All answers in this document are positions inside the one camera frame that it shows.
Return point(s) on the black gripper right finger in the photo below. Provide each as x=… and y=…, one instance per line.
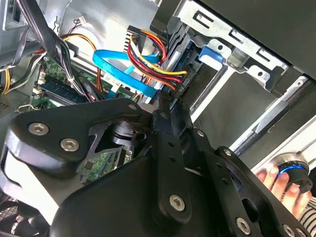
x=222, y=172

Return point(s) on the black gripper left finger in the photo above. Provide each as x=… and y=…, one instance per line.
x=74, y=123

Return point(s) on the person's hand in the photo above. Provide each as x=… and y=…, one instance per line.
x=284, y=190

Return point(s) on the hard disk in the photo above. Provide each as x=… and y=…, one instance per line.
x=188, y=55

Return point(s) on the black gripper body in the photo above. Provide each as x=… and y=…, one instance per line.
x=118, y=202

